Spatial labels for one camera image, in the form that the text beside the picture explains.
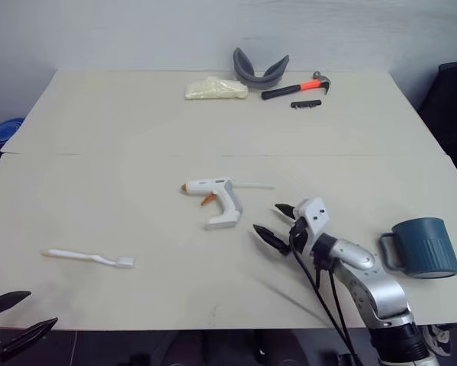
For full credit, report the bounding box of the pale yellow plastic bag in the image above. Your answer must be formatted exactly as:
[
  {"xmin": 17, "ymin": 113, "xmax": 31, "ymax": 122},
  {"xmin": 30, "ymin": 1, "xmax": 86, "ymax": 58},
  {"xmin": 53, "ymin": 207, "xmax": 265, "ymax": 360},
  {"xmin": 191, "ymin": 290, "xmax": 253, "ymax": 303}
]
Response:
[{"xmin": 184, "ymin": 75, "xmax": 249, "ymax": 101}]

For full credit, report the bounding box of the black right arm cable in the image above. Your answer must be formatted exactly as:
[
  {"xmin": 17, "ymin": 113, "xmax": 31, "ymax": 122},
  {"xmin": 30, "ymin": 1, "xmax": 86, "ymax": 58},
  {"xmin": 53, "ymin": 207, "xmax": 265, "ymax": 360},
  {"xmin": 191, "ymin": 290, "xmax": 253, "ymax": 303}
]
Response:
[{"xmin": 288, "ymin": 228, "xmax": 365, "ymax": 366}]

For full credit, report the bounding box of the blue plastic basin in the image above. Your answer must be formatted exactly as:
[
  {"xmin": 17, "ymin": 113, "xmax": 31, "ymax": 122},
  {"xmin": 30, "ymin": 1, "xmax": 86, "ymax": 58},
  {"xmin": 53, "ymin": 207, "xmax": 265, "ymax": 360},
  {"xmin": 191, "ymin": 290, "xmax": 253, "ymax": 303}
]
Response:
[{"xmin": 0, "ymin": 117, "xmax": 25, "ymax": 146}]

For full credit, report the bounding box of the clear glue stick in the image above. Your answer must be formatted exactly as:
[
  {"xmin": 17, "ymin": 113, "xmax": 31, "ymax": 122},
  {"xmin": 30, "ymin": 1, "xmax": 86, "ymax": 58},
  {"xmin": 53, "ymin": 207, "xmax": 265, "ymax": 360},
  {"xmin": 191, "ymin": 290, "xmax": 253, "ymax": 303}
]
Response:
[{"xmin": 233, "ymin": 182, "xmax": 275, "ymax": 190}]

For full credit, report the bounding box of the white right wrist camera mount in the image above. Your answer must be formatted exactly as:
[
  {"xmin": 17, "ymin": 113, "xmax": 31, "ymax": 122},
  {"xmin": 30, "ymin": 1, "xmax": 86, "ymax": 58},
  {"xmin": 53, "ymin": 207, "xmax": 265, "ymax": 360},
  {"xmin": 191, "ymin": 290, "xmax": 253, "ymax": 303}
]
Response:
[{"xmin": 293, "ymin": 197, "xmax": 332, "ymax": 257}]

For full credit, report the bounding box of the white toothbrush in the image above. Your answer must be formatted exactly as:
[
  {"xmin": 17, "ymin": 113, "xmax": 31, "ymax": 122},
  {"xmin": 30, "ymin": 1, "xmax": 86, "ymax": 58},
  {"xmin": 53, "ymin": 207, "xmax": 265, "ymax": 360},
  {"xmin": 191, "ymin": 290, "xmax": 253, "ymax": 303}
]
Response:
[{"xmin": 40, "ymin": 248, "xmax": 136, "ymax": 270}]

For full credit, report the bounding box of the orange and black claw hammer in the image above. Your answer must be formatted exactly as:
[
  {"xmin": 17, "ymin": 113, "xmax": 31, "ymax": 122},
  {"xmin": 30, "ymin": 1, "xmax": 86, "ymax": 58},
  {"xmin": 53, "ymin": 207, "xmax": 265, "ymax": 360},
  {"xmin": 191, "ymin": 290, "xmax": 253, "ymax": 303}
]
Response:
[{"xmin": 260, "ymin": 70, "xmax": 334, "ymax": 102}]

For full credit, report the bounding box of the grey foam face cushion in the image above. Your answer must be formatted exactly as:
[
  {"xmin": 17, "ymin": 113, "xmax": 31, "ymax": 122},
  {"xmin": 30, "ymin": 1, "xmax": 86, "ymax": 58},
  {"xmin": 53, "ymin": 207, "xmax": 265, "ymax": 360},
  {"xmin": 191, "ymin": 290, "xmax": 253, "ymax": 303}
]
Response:
[{"xmin": 233, "ymin": 47, "xmax": 291, "ymax": 90}]

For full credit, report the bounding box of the teal ribbed plastic cup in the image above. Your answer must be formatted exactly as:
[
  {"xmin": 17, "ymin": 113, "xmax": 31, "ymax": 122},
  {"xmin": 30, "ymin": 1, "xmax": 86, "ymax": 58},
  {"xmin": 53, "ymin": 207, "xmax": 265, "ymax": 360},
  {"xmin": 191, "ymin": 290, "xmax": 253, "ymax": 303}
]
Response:
[{"xmin": 378, "ymin": 217, "xmax": 457, "ymax": 281}]

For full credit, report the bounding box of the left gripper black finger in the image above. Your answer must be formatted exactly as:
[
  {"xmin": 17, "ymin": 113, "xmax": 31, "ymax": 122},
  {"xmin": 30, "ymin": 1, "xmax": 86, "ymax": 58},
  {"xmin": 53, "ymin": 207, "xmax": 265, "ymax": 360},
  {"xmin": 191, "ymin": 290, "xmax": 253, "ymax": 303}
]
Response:
[
  {"xmin": 0, "ymin": 291, "xmax": 32, "ymax": 318},
  {"xmin": 0, "ymin": 316, "xmax": 59, "ymax": 360}
]

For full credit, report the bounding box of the white and dark sneaker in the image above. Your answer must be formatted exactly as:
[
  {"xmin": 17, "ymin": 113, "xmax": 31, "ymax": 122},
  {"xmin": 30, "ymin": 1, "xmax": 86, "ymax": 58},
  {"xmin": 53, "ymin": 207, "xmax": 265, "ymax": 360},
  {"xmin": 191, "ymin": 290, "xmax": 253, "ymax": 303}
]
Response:
[{"xmin": 421, "ymin": 323, "xmax": 452, "ymax": 358}]

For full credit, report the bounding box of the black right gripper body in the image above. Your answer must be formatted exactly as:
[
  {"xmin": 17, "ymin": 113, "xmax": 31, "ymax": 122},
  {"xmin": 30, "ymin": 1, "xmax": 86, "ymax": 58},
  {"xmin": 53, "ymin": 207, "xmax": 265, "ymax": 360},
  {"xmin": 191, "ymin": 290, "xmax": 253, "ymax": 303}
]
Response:
[{"xmin": 288, "ymin": 217, "xmax": 310, "ymax": 253}]

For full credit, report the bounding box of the white hot glue gun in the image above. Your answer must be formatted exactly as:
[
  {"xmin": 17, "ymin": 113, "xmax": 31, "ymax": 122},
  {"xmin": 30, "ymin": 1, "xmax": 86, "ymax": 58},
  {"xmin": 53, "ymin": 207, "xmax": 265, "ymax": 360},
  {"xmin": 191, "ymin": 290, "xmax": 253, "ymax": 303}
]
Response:
[{"xmin": 179, "ymin": 177, "xmax": 245, "ymax": 231}]

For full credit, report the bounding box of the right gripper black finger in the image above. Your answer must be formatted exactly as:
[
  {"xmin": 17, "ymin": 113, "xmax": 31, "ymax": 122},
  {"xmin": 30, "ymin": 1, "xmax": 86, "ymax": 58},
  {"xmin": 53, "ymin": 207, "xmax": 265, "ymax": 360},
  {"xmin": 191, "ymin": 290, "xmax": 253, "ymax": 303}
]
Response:
[
  {"xmin": 274, "ymin": 203, "xmax": 299, "ymax": 223},
  {"xmin": 252, "ymin": 223, "xmax": 291, "ymax": 256}
]

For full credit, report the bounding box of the small black plastic bar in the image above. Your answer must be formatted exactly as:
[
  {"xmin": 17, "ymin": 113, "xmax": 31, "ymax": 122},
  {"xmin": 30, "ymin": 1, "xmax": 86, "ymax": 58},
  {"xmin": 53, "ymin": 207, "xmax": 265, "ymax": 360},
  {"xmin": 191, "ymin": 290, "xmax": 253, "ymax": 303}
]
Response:
[{"xmin": 290, "ymin": 99, "xmax": 323, "ymax": 112}]

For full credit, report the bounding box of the black chair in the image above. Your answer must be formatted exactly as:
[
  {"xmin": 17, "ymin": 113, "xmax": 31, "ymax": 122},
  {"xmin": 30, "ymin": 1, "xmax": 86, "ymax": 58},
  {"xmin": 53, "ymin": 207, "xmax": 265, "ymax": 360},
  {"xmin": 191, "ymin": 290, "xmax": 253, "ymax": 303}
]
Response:
[{"xmin": 417, "ymin": 61, "xmax": 457, "ymax": 194}]

